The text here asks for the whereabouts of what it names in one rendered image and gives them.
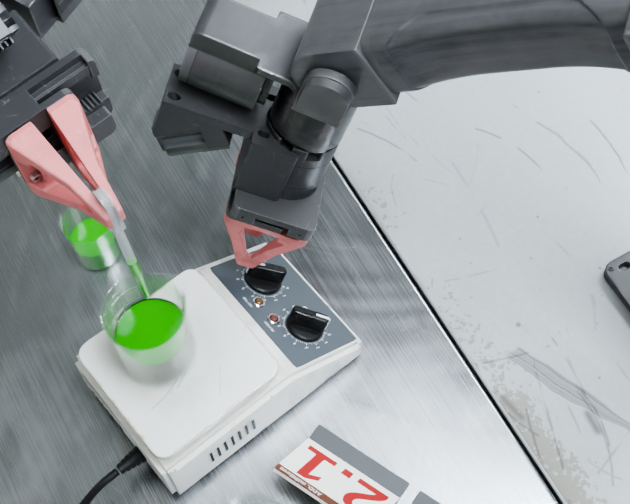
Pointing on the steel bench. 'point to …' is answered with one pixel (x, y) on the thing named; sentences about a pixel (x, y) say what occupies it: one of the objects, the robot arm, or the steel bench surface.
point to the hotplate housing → (173, 473)
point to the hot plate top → (195, 403)
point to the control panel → (231, 274)
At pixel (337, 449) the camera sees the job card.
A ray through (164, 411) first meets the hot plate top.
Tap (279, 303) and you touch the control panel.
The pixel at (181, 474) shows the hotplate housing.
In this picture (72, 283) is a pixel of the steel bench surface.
